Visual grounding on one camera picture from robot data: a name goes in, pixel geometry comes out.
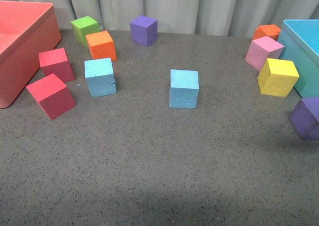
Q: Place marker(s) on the light blue cube with notch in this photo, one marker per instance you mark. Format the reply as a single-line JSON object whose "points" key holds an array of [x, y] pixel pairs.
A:
{"points": [[99, 76]]}

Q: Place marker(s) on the light blue foam cube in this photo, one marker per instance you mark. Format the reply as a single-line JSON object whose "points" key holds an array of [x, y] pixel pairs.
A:
{"points": [[184, 89]]}

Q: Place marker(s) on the purple foam cube rear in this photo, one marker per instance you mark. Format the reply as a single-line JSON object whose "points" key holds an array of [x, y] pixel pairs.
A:
{"points": [[144, 30]]}

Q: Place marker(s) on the purple foam cube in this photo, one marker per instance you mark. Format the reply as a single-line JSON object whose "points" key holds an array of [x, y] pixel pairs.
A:
{"points": [[144, 30], [305, 118]]}

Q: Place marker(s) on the orange foam cube left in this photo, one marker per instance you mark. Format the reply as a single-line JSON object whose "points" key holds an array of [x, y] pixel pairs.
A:
{"points": [[101, 45]]}

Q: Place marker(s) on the orange foam cube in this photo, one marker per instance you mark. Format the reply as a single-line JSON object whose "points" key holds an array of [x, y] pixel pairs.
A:
{"points": [[270, 30], [101, 45]]}

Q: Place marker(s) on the red foam cube front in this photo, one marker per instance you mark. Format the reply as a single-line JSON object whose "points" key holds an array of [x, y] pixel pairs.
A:
{"points": [[52, 95]]}

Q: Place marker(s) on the red foam cube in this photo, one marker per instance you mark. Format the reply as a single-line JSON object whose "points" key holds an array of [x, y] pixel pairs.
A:
{"points": [[52, 95], [56, 62]]}

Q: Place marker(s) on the green foam cube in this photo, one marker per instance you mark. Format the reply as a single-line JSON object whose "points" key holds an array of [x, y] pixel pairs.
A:
{"points": [[84, 26]]}

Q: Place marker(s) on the red foam cube rear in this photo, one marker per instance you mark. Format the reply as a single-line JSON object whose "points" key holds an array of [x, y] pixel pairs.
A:
{"points": [[56, 62]]}

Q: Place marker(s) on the pink foam cube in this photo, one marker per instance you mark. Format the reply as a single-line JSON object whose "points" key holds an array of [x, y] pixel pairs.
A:
{"points": [[262, 48]]}

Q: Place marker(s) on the yellow foam cube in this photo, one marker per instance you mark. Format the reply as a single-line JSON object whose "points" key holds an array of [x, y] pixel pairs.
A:
{"points": [[277, 77]]}

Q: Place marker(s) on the grey curtain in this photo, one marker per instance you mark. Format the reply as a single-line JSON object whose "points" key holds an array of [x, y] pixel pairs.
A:
{"points": [[209, 17]]}

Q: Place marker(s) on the orange foam cube right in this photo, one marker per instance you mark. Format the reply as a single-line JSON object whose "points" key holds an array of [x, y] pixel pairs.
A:
{"points": [[270, 30]]}

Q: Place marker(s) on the purple foam cube front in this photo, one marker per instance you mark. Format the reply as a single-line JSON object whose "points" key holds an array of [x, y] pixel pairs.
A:
{"points": [[305, 118]]}

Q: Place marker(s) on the pink plastic bin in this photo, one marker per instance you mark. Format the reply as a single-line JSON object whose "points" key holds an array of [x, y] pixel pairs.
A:
{"points": [[26, 29]]}

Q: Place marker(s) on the light blue plastic bin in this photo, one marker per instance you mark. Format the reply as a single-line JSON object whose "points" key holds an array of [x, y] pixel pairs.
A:
{"points": [[300, 37]]}

